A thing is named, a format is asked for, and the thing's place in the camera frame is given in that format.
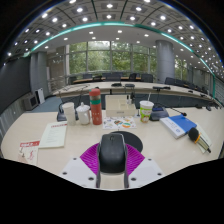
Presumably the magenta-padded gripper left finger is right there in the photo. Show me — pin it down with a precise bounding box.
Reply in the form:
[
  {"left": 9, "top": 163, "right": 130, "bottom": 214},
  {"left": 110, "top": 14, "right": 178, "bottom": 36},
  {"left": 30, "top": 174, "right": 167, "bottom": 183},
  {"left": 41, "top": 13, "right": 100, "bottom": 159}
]
[{"left": 59, "top": 143, "right": 102, "bottom": 190}]

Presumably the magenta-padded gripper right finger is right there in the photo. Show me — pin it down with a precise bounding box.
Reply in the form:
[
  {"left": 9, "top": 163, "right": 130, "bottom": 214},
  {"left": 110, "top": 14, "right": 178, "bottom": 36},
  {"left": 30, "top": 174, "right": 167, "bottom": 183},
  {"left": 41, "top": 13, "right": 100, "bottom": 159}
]
[{"left": 123, "top": 143, "right": 166, "bottom": 190}]

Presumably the dark grey computer mouse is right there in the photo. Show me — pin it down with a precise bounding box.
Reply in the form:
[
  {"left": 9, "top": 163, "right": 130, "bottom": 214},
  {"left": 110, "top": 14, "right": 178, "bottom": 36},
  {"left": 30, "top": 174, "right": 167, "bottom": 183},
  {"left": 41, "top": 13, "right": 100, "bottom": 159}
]
[{"left": 96, "top": 133, "right": 129, "bottom": 175}]

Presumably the black round mouse pad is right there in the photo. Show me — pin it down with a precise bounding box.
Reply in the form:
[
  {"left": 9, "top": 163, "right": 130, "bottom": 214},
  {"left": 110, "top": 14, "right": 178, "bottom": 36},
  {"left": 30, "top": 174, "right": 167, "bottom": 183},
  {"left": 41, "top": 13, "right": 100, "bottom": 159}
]
[{"left": 109, "top": 130, "right": 144, "bottom": 153}]

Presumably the white printed paper sheet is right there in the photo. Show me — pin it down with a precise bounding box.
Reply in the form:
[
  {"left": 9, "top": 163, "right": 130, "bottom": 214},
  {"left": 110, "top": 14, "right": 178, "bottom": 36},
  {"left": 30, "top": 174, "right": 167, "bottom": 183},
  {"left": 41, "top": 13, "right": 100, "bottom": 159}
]
[{"left": 38, "top": 121, "right": 68, "bottom": 149}]

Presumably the colourful sticker sheet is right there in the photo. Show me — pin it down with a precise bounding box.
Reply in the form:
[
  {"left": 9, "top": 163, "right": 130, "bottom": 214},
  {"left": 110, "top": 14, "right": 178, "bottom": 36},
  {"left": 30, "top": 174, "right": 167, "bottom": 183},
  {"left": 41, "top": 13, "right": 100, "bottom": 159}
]
[{"left": 102, "top": 115, "right": 137, "bottom": 131}]

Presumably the red white leaflet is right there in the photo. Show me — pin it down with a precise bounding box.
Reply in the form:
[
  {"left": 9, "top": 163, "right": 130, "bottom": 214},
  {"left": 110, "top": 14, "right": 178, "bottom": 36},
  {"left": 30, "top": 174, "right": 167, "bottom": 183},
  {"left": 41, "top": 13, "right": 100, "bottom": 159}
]
[{"left": 18, "top": 139, "right": 41, "bottom": 167}]

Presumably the white lidded mug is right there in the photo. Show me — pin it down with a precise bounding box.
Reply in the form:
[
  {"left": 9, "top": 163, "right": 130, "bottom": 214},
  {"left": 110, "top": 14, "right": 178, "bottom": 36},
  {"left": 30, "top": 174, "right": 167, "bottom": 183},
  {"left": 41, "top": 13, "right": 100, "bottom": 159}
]
[{"left": 75, "top": 102, "right": 92, "bottom": 126}]

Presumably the white paper cup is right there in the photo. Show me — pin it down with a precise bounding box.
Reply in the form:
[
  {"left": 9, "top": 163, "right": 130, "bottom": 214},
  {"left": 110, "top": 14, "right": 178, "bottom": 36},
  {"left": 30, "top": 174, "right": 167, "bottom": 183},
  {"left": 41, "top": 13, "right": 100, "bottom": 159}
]
[{"left": 61, "top": 101, "right": 78, "bottom": 127}]

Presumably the blue white book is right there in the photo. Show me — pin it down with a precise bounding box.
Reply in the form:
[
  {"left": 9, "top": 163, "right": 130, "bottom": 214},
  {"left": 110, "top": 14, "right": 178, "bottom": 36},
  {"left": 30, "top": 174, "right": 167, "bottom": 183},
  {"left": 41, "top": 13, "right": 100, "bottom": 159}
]
[{"left": 159, "top": 114, "right": 198, "bottom": 140}]

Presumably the dark conference microphone console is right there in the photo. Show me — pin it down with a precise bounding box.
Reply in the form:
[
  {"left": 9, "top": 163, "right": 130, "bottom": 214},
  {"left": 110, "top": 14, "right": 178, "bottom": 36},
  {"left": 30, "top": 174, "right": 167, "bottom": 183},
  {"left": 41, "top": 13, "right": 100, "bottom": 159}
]
[
  {"left": 56, "top": 101, "right": 80, "bottom": 122},
  {"left": 148, "top": 105, "right": 170, "bottom": 122}
]

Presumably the green white drink cup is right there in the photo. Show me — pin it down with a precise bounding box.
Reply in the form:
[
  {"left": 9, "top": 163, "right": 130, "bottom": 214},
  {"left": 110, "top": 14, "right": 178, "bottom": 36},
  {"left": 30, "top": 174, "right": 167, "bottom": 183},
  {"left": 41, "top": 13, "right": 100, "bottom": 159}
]
[{"left": 138, "top": 93, "right": 155, "bottom": 124}]

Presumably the black microphone orange band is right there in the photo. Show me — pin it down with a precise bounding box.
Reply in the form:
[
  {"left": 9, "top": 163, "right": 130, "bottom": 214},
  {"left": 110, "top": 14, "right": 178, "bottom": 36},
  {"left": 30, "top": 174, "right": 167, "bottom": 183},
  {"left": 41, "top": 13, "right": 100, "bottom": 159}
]
[{"left": 187, "top": 126, "right": 212, "bottom": 154}]

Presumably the red thermos bottle green band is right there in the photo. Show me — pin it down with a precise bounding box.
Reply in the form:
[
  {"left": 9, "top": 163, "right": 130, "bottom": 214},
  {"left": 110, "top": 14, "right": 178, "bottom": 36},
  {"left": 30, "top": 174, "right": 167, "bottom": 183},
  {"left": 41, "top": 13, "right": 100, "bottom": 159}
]
[{"left": 88, "top": 87, "right": 104, "bottom": 126}]

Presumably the cream desk organizer box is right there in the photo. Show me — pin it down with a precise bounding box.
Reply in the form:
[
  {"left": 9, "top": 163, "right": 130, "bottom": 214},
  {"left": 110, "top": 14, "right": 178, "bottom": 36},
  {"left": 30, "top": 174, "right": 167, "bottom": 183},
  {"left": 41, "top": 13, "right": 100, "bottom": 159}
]
[{"left": 104, "top": 94, "right": 137, "bottom": 118}]

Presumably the white paper under microphone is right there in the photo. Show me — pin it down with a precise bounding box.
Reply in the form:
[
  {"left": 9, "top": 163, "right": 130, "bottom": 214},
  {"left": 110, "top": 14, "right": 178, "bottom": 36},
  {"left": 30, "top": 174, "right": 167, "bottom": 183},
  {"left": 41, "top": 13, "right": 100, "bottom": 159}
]
[{"left": 196, "top": 124, "right": 213, "bottom": 154}]

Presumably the long curved conference desk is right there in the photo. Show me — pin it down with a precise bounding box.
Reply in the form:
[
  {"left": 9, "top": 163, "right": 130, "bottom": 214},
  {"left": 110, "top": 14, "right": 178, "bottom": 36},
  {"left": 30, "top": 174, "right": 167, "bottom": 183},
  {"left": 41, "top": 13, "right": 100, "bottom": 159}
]
[{"left": 53, "top": 80, "right": 221, "bottom": 101}]

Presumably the group of dark office chairs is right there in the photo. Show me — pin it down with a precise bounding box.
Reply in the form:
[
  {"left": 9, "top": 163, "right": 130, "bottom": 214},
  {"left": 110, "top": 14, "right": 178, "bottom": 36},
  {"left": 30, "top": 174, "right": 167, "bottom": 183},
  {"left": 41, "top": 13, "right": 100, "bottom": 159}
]
[{"left": 68, "top": 72, "right": 214, "bottom": 93}]

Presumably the group of ceiling lights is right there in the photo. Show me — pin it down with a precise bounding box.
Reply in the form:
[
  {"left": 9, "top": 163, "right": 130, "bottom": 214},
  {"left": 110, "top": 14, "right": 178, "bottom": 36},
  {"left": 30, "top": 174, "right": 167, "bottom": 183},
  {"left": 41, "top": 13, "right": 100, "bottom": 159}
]
[{"left": 6, "top": 0, "right": 224, "bottom": 73}]

